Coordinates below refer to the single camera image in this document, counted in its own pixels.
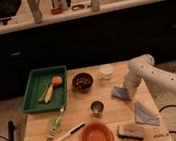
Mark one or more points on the orange plastic bowl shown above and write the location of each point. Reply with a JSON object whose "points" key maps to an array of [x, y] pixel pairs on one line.
{"points": [[96, 132]]}

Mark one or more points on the blue sponge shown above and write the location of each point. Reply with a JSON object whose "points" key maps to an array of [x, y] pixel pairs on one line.
{"points": [[120, 93]]}

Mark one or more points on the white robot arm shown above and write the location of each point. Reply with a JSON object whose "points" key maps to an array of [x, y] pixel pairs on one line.
{"points": [[142, 67]]}

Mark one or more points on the dark bowl with beans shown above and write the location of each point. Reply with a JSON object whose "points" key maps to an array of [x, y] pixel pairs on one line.
{"points": [[82, 82]]}

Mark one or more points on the white plastic cup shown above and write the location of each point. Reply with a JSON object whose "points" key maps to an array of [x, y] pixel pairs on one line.
{"points": [[106, 71]]}

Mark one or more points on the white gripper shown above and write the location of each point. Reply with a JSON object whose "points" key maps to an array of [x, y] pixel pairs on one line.
{"points": [[131, 83]]}

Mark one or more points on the blue folded cloth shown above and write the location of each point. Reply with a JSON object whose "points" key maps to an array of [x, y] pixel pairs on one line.
{"points": [[144, 116]]}

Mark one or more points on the wooden block eraser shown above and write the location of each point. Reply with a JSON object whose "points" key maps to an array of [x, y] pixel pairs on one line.
{"points": [[131, 131]]}

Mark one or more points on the small metal cup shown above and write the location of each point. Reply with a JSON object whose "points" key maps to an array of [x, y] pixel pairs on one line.
{"points": [[97, 108]]}

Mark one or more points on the green plastic tray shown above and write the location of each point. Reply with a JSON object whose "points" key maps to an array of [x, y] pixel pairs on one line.
{"points": [[38, 83]]}

